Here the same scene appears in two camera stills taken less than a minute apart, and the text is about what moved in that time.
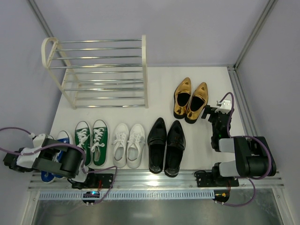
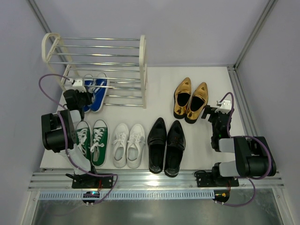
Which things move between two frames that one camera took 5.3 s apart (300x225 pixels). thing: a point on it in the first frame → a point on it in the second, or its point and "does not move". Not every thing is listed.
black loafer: (176, 145) does not move
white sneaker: (136, 141) does not move
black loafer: (157, 142) does not move
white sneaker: (121, 139) does not move
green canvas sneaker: (83, 139) does not move
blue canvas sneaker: (62, 138) → (99, 95)
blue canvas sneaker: (48, 176) → (89, 82)
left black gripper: (7, 161) → (82, 96)
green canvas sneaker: (100, 146) does not move
